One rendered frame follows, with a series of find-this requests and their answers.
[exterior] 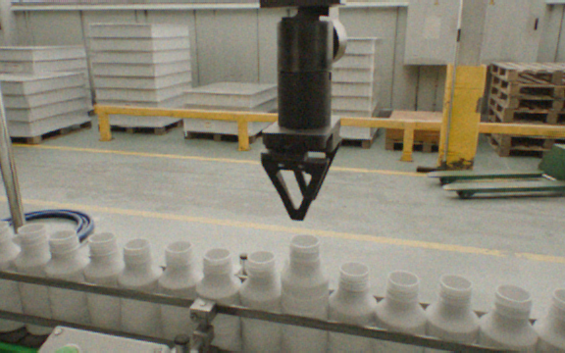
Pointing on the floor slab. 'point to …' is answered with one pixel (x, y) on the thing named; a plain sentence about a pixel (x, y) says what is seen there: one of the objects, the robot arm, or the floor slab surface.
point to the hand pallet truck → (548, 168)
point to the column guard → (462, 116)
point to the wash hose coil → (62, 217)
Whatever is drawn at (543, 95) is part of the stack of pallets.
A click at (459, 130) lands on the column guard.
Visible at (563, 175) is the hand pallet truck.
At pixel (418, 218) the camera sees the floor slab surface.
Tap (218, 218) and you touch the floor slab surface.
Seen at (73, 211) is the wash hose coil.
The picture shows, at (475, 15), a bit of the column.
